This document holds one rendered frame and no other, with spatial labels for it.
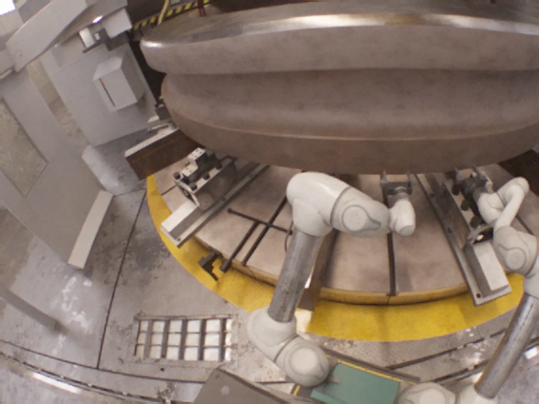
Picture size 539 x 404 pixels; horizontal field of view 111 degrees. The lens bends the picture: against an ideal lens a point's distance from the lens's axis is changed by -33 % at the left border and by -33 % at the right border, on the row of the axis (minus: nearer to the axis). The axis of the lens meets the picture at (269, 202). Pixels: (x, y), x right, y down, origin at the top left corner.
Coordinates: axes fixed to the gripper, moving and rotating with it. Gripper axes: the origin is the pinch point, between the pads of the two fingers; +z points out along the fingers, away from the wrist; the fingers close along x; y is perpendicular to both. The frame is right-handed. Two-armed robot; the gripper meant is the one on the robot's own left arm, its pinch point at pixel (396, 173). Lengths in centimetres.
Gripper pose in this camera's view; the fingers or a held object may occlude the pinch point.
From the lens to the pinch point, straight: 154.3
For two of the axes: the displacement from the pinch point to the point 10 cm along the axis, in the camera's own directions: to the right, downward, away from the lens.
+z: 1.8, -7.5, 6.4
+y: -2.2, -6.6, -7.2
